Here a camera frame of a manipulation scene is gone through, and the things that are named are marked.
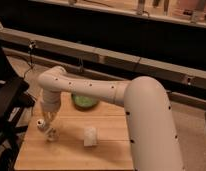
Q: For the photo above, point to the black chair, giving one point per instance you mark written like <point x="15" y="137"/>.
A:
<point x="13" y="100"/>

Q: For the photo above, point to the green bowl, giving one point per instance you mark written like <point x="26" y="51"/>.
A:
<point x="83" y="101"/>

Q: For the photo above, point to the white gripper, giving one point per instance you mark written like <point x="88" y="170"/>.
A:
<point x="49" y="117"/>

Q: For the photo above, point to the white sponge block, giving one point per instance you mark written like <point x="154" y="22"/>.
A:
<point x="90" y="136"/>

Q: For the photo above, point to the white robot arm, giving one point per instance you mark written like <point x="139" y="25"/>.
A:
<point x="151" y="128"/>

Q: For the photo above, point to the clear plastic bottle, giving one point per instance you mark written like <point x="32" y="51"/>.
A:
<point x="49" y="132"/>

